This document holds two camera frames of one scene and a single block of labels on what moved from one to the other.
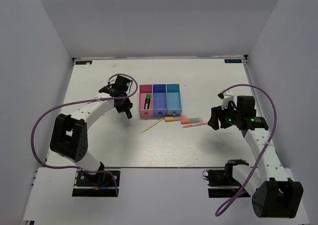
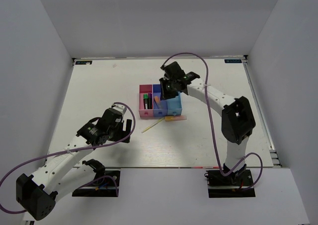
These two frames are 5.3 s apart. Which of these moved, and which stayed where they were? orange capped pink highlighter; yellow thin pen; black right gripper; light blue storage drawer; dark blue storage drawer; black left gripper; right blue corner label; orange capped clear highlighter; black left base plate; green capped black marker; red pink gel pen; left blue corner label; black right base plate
Moved: green capped black marker; black left gripper; red pink gel pen; orange capped clear highlighter; black right gripper
Stayed: right blue corner label; black left base plate; black right base plate; orange capped pink highlighter; left blue corner label; yellow thin pen; dark blue storage drawer; light blue storage drawer
